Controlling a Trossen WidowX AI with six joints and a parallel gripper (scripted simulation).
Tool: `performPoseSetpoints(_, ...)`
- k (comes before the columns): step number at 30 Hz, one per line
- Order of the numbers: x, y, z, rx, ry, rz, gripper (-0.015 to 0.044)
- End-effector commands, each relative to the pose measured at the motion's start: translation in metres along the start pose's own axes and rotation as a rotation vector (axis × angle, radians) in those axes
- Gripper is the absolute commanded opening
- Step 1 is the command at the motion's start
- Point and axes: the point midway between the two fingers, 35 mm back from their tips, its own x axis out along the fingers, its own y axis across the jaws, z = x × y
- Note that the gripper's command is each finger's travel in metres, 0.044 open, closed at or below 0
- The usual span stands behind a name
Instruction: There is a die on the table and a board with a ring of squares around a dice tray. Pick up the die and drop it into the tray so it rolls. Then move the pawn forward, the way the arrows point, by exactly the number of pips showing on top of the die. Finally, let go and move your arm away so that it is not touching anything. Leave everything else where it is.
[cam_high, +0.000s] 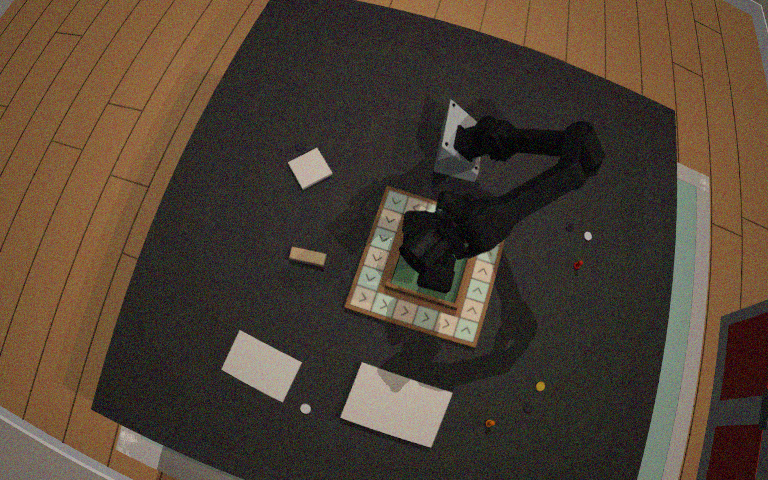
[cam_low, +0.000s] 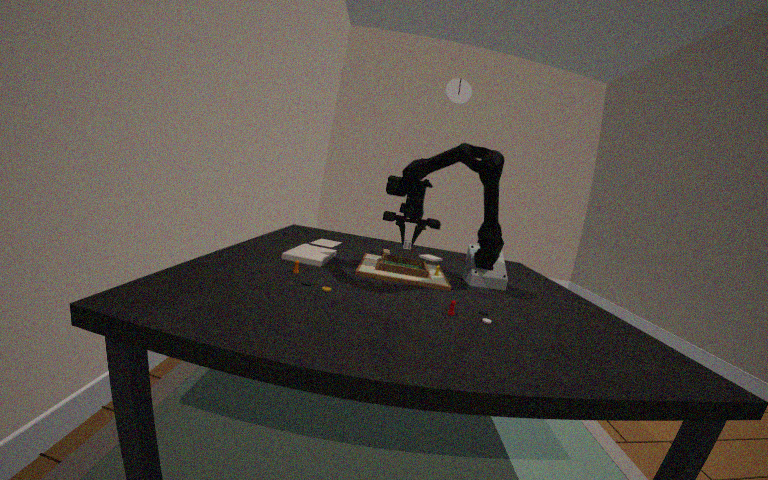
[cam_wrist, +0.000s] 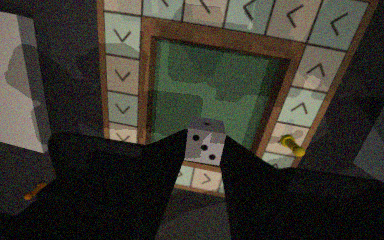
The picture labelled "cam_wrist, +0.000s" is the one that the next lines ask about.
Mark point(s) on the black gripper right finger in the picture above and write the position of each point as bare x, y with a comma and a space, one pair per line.
259, 196

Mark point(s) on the grey die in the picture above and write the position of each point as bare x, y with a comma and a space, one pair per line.
205, 140

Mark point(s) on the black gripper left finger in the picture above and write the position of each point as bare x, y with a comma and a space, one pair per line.
150, 171

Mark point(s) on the yellow pawn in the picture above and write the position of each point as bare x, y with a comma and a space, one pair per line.
289, 142

